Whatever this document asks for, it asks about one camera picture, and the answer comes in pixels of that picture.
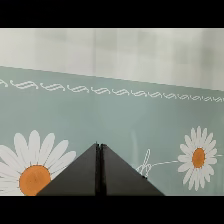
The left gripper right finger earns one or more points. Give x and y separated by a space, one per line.
123 176

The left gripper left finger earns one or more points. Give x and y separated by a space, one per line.
80 176

